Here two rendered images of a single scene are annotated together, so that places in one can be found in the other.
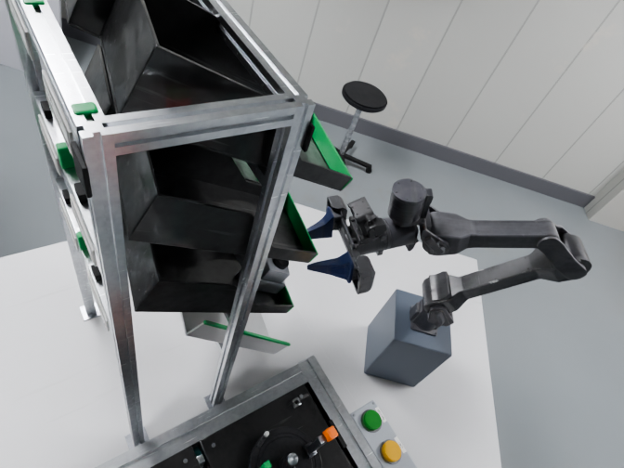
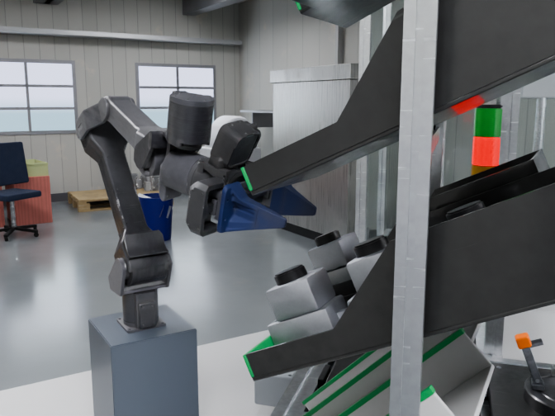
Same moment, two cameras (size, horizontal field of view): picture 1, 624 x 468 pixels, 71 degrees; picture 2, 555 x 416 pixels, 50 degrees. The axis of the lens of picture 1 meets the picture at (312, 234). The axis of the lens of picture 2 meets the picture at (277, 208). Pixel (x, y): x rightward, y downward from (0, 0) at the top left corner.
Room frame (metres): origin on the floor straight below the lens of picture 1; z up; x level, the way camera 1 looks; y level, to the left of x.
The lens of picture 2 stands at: (0.78, 0.62, 1.42)
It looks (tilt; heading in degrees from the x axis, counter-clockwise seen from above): 10 degrees down; 246
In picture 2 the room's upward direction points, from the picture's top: straight up
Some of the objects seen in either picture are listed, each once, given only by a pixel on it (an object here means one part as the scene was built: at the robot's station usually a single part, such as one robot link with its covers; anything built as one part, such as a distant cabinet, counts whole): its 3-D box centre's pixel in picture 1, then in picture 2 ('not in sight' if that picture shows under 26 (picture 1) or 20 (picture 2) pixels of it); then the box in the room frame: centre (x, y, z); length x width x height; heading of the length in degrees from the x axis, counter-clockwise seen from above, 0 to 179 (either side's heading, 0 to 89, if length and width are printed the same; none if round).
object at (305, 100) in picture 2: not in sight; (346, 153); (-2.42, -4.88, 0.88); 1.43 x 1.05 x 1.76; 98
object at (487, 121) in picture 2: not in sight; (489, 122); (0.02, -0.19, 1.39); 0.05 x 0.05 x 0.05
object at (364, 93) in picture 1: (352, 129); not in sight; (2.43, 0.02, 0.28); 0.46 x 0.44 x 0.55; 79
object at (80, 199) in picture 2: not in sight; (120, 190); (-0.47, -7.83, 0.19); 1.33 x 0.92 x 0.37; 8
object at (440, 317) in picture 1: (439, 302); (141, 271); (0.62, -0.32, 1.15); 0.09 x 0.07 x 0.06; 12
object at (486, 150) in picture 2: not in sight; (486, 150); (0.02, -0.19, 1.34); 0.05 x 0.05 x 0.05
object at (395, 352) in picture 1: (405, 339); (143, 379); (0.62, -0.32, 0.96); 0.14 x 0.14 x 0.20; 8
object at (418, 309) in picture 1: (428, 314); (140, 305); (0.62, -0.32, 1.09); 0.07 x 0.07 x 0.06; 8
